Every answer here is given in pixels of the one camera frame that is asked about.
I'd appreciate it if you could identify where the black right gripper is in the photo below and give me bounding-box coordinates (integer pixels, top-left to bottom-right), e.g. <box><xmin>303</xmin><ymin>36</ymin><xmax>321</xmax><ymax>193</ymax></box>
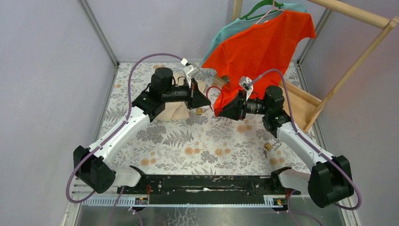
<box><xmin>218</xmin><ymin>90</ymin><xmax>270</xmax><ymax>121</ymax></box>

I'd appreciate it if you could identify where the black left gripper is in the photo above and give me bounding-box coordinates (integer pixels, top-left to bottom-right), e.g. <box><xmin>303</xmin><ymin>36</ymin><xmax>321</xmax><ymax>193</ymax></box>
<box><xmin>162</xmin><ymin>78</ymin><xmax>211</xmax><ymax>110</ymax></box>

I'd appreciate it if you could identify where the red cable lock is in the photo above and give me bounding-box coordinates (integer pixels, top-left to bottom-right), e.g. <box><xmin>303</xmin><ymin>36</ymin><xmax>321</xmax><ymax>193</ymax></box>
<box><xmin>206</xmin><ymin>86</ymin><xmax>222</xmax><ymax>116</ymax></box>

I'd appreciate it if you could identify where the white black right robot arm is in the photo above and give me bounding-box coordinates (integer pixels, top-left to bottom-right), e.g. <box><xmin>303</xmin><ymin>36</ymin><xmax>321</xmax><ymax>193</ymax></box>
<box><xmin>215</xmin><ymin>85</ymin><xmax>357</xmax><ymax>208</ymax></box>

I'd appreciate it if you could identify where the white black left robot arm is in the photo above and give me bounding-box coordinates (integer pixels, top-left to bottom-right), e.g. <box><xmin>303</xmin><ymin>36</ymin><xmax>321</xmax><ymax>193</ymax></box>
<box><xmin>73</xmin><ymin>65</ymin><xmax>211</xmax><ymax>194</ymax></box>

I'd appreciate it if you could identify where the brass padlock near cloth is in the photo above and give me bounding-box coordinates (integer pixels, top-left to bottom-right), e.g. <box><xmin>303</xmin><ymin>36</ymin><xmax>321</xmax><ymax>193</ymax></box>
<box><xmin>196</xmin><ymin>108</ymin><xmax>203</xmax><ymax>115</ymax></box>

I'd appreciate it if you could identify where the beige folded cloth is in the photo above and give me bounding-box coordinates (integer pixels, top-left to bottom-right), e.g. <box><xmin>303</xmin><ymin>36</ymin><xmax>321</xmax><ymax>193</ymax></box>
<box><xmin>155</xmin><ymin>73</ymin><xmax>206</xmax><ymax>121</ymax></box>

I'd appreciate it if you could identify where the floral patterned table mat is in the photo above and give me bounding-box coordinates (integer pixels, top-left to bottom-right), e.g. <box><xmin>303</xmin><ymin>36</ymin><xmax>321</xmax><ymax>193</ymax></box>
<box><xmin>100</xmin><ymin>63</ymin><xmax>310</xmax><ymax>175</ymax></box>

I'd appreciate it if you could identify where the brass padlock with keys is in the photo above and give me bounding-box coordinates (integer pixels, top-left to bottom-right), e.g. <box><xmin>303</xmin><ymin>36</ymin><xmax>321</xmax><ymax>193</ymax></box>
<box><xmin>263</xmin><ymin>142</ymin><xmax>281</xmax><ymax>158</ymax></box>

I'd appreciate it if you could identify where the orange t-shirt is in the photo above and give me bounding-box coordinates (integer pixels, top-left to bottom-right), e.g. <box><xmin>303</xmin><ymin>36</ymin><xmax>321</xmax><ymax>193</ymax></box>
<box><xmin>203</xmin><ymin>10</ymin><xmax>316</xmax><ymax>111</ymax></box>

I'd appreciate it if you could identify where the wooden clothes rack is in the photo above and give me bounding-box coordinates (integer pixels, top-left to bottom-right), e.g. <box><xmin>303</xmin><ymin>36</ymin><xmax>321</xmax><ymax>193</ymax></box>
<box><xmin>213</xmin><ymin>0</ymin><xmax>399</xmax><ymax>129</ymax></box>

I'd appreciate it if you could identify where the teal t-shirt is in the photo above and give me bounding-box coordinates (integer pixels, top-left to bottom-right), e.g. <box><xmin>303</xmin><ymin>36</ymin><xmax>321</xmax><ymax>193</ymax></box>
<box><xmin>201</xmin><ymin>3</ymin><xmax>308</xmax><ymax>65</ymax></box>

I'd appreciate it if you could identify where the pink clothes hanger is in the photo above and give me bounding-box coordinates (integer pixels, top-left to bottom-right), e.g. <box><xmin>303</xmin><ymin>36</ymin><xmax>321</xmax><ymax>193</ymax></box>
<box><xmin>255</xmin><ymin>0</ymin><xmax>284</xmax><ymax>24</ymax></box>

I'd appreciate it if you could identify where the green clothes hanger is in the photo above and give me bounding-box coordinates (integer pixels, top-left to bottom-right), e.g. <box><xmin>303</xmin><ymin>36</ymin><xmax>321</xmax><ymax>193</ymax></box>
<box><xmin>240</xmin><ymin>0</ymin><xmax>284</xmax><ymax>20</ymax></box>

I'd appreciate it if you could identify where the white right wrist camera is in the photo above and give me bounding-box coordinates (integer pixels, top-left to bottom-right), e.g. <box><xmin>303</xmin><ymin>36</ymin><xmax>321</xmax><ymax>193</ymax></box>
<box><xmin>239</xmin><ymin>76</ymin><xmax>253</xmax><ymax>101</ymax></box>

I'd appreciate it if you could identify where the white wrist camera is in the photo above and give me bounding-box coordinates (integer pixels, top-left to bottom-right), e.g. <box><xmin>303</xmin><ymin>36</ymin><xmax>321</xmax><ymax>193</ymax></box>
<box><xmin>239</xmin><ymin>76</ymin><xmax>253</xmax><ymax>101</ymax></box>
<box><xmin>180</xmin><ymin>58</ymin><xmax>200</xmax><ymax>85</ymax></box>

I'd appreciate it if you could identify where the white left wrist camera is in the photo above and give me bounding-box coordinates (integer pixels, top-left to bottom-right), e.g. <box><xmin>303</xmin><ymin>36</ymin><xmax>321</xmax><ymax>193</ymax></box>
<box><xmin>180</xmin><ymin>58</ymin><xmax>200</xmax><ymax>85</ymax></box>

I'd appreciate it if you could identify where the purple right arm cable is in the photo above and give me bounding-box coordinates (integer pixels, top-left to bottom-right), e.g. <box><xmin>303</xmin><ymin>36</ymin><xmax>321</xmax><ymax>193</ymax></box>
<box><xmin>249</xmin><ymin>68</ymin><xmax>363</xmax><ymax>210</ymax></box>

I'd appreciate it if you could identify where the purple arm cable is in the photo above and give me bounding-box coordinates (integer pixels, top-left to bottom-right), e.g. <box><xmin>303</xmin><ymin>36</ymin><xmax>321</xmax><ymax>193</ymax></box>
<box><xmin>65</xmin><ymin>53</ymin><xmax>188</xmax><ymax>204</ymax></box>
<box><xmin>249</xmin><ymin>68</ymin><xmax>363</xmax><ymax>210</ymax></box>

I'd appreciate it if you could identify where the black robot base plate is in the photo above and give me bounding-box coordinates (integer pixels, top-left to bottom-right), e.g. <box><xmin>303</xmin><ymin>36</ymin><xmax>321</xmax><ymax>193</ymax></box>
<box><xmin>117</xmin><ymin>170</ymin><xmax>292</xmax><ymax>201</ymax></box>

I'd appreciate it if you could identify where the white slotted cable duct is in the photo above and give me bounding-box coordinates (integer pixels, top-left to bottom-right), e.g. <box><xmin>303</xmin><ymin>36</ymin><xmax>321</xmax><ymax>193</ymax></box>
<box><xmin>79</xmin><ymin>194</ymin><xmax>290</xmax><ymax>208</ymax></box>

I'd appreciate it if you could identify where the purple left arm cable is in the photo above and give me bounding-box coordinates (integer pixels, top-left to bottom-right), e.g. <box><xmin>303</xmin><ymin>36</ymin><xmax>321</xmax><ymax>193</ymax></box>
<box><xmin>65</xmin><ymin>53</ymin><xmax>188</xmax><ymax>204</ymax></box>

